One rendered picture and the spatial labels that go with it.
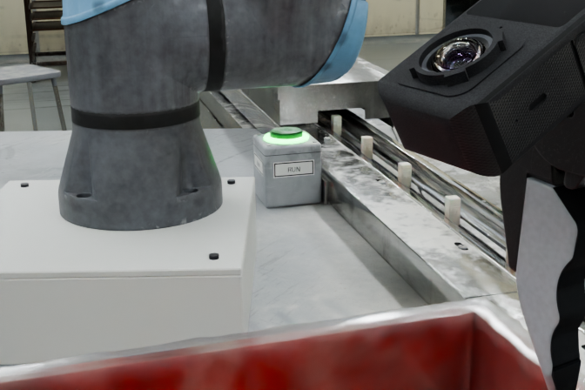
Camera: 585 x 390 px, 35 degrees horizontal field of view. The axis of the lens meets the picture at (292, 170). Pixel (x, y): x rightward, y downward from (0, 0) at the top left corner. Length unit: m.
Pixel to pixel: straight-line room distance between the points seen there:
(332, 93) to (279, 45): 0.55
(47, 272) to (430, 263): 0.33
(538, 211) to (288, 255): 0.62
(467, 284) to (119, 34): 0.36
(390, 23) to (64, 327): 7.73
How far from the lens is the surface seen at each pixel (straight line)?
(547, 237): 0.35
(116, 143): 0.81
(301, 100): 1.34
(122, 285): 0.73
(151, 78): 0.80
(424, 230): 0.91
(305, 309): 0.84
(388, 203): 0.99
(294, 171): 1.10
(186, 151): 0.83
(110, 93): 0.80
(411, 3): 8.45
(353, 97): 1.37
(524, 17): 0.28
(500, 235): 0.94
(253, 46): 0.81
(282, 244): 0.99
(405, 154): 1.20
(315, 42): 0.82
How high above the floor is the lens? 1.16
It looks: 16 degrees down
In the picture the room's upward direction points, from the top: 1 degrees counter-clockwise
